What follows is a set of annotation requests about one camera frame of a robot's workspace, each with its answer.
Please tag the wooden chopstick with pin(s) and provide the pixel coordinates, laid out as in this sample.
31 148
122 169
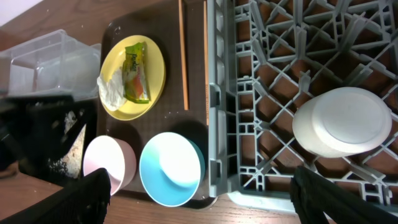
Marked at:
205 41
183 57

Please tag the blue bowl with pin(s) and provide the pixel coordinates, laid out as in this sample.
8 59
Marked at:
171 168

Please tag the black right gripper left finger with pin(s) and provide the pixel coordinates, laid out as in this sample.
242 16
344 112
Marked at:
85 201

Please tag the right wooden chopstick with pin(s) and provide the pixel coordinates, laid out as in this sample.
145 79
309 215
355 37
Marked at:
205 41

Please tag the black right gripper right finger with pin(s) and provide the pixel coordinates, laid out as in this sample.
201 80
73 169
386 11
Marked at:
315 197

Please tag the black plastic bin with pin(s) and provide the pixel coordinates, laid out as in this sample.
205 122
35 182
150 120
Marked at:
38 131

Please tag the grey dishwasher rack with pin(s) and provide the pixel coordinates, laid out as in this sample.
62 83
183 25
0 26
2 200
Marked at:
265 60

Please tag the clear plastic bin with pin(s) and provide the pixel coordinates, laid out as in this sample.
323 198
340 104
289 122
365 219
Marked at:
52 64

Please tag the yellow plate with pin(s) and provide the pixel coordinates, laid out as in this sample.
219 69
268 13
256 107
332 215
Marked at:
154 71

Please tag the dark brown tray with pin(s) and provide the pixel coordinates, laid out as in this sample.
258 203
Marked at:
160 22

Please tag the white tissue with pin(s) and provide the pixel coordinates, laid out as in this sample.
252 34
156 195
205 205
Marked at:
112 92

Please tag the pink bowl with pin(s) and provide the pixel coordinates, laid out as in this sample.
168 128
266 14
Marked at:
114 155

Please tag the pile of rice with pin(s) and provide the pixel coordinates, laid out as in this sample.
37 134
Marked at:
70 164

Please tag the left wooden chopstick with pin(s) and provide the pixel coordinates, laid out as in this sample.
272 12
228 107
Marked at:
183 57

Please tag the green snack wrapper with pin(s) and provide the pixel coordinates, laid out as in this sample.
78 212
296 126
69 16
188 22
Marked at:
133 73

